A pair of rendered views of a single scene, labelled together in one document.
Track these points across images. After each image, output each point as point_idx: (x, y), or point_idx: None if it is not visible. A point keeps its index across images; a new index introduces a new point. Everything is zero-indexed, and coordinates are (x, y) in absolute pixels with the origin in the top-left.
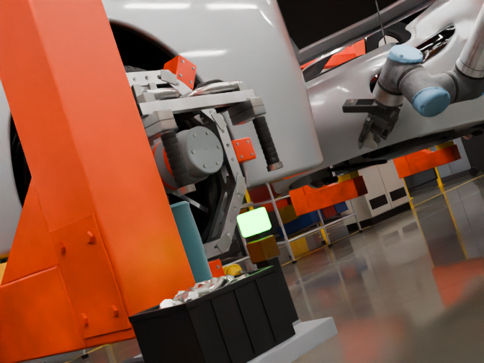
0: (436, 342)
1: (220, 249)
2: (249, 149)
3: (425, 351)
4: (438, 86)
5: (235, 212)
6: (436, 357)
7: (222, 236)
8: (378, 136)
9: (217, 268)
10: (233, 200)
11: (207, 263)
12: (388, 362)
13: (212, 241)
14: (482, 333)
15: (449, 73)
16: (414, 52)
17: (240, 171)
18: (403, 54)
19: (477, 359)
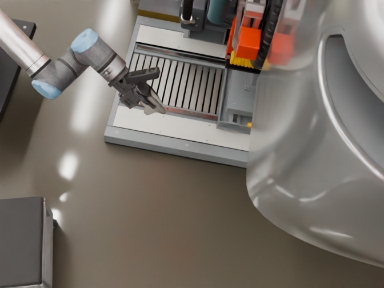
0: (183, 271)
1: (232, 37)
2: (237, 47)
3: (186, 250)
4: (68, 48)
5: (234, 44)
6: (171, 230)
7: (234, 37)
8: (144, 110)
9: (230, 36)
10: (235, 41)
11: (210, 4)
12: (212, 240)
13: (235, 31)
14: (146, 273)
15: (58, 58)
16: (75, 41)
17: (236, 42)
18: (82, 32)
19: (137, 211)
